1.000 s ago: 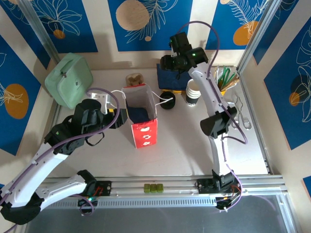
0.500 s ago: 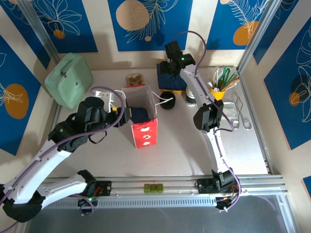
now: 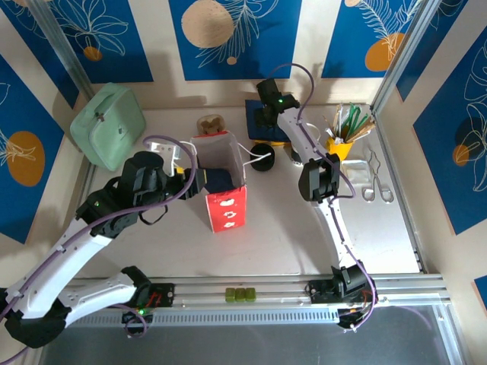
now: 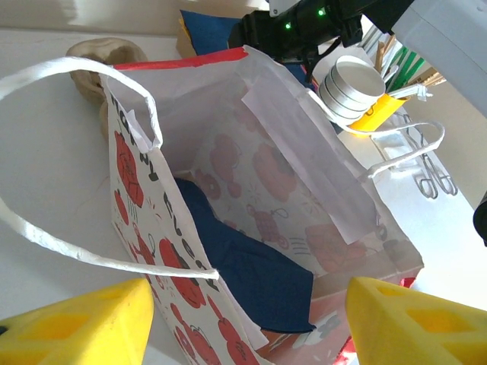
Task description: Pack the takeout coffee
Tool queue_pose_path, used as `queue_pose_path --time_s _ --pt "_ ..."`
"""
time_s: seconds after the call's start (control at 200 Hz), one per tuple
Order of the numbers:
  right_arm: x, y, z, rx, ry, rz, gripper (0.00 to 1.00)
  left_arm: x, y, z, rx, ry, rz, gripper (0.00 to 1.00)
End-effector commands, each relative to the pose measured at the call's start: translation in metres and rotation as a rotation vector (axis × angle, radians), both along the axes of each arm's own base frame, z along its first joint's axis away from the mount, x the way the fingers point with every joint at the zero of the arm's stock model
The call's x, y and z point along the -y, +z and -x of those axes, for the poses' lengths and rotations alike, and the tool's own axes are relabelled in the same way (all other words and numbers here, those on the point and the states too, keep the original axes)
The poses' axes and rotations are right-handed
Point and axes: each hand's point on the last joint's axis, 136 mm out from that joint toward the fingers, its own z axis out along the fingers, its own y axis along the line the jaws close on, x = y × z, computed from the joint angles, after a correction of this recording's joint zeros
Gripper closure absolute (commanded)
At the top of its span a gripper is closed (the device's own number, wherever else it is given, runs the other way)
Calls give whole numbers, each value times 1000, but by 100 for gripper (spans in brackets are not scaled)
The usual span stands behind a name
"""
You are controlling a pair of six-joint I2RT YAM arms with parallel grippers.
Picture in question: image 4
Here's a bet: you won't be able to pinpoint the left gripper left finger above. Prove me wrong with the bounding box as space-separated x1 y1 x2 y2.
0 277 155 365

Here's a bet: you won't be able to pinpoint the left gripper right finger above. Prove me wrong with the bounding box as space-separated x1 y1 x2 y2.
345 276 487 365

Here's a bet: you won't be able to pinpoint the red white paper bag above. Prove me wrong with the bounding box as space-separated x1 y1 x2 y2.
0 45 446 365

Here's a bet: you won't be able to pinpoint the navy blue paper napkin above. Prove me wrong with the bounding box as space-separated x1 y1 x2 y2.
173 177 317 332

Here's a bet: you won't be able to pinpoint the navy blue napkin stack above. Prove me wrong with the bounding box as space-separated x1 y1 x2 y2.
178 9 248 56

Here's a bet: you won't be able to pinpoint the white black paper cup stack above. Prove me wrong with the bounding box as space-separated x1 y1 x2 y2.
317 55 387 126

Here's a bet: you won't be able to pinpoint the yellow straw holder cup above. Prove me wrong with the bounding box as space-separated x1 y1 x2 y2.
348 93 410 138

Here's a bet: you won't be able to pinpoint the green wrapped straw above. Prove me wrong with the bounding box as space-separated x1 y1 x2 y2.
393 47 425 87

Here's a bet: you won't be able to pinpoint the white wrapped straw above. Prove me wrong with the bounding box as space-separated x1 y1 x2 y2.
386 83 434 102

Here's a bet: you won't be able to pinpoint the metal tongs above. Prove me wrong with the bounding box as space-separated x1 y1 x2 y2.
403 112 460 199

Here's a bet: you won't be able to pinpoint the brown wrapped straw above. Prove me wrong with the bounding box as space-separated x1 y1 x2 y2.
418 74 446 88

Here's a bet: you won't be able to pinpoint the brown cardboard cup carrier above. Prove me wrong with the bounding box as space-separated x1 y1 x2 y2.
65 36 149 140

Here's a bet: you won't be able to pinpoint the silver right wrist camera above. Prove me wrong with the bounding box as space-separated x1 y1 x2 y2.
267 0 302 17

